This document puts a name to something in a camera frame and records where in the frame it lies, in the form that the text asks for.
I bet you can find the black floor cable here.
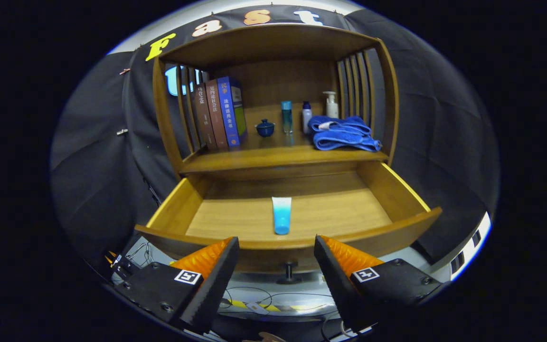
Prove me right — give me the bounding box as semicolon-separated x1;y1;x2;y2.
219;285;345;340

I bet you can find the wooden countertop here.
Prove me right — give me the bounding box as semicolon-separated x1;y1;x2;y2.
181;128;389;174

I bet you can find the reddish brown book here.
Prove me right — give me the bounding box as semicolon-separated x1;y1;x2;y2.
205;79;230;151

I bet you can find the white pump bottle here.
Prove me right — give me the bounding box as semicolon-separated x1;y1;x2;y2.
322;91;340;119

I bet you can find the blue squeeze tube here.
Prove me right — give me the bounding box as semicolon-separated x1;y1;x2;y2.
272;197;292;236

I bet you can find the teal glass bottle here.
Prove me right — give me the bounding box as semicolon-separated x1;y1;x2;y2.
281;100;293;134

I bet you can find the dark brown book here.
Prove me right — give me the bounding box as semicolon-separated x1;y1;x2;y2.
193;84;218;152

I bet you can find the black backdrop cloth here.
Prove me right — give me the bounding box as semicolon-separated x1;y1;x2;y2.
49;5;501;266

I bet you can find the blue folded towel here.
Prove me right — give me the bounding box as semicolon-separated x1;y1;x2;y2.
308;115;382;152

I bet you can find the blue book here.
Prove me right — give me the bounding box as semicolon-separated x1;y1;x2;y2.
217;76;248;148

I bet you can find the wooden drawer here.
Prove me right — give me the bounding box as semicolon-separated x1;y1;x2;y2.
133;161;443;285

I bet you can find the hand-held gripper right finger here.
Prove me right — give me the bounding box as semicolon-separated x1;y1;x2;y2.
313;234;445;333

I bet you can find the blue lidded teacup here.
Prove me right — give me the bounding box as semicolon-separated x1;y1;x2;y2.
255;119;276;138

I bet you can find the wooden cabinet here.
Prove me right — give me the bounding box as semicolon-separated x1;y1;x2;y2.
133;23;443;285

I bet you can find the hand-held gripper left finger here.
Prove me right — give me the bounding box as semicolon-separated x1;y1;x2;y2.
112;236;240;334

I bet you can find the yellow black floor tape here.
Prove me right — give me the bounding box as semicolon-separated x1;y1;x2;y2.
228;299;332;313

